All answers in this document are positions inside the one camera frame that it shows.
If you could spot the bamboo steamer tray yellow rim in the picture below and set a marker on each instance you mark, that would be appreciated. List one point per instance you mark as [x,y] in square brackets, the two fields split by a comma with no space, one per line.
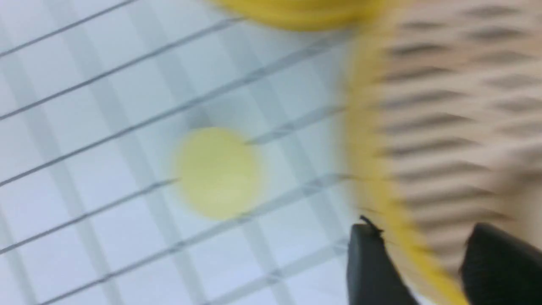
[443,131]

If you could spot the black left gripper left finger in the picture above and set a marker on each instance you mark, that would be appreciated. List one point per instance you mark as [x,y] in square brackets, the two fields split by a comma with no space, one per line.
[370,274]

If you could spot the bamboo steamer lid yellow rim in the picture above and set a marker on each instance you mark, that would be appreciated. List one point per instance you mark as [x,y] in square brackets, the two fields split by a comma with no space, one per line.
[309,15]

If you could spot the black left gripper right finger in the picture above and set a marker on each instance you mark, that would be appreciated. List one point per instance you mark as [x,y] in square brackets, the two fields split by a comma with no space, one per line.
[499,269]

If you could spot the white grid tablecloth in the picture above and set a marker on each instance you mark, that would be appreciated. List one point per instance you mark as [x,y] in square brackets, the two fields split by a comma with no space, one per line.
[96,98]

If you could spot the yellow bun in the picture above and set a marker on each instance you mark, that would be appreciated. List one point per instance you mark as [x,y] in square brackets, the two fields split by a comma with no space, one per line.
[218,172]

